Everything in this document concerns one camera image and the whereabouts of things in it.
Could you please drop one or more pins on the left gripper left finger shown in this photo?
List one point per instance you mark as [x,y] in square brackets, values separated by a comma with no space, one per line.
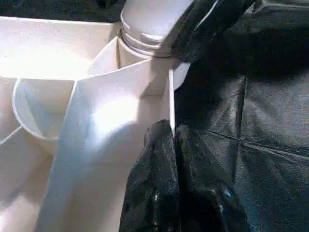
[154,183]

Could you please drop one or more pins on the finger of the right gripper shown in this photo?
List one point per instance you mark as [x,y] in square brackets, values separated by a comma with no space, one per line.
[205,26]

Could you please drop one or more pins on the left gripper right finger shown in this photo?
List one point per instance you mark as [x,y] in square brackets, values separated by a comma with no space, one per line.
[205,193]

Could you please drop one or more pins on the white plastic table leg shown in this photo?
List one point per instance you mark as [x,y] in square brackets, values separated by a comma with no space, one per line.
[149,21]

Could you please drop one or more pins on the white plastic table top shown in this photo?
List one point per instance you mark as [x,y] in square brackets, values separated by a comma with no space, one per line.
[72,120]

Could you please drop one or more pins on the black shiny mat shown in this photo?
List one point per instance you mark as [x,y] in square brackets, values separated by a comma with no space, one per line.
[265,120]

